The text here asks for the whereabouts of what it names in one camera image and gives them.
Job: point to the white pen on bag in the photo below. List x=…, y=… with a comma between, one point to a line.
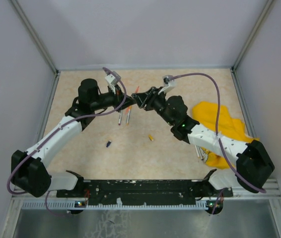
x=199, y=154

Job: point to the yellow cloth bag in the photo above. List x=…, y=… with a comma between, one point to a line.
x=205, y=113

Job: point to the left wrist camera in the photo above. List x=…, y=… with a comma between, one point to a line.
x=112, y=78

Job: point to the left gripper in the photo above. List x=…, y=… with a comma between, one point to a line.
x=119, y=96

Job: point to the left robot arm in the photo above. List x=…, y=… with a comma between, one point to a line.
x=29, y=168

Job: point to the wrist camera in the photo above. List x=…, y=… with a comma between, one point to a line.
x=112, y=78
x=169, y=84

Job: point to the white yellow marker pen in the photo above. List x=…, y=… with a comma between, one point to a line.
x=128, y=115

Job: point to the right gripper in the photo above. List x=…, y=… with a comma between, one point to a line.
x=152, y=95

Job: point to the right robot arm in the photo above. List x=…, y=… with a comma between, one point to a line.
x=249, y=163

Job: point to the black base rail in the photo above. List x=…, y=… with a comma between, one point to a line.
x=139, y=192

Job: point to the white purple marker pen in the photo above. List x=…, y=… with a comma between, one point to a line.
x=120, y=118

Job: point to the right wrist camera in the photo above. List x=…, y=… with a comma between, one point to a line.
x=169, y=84

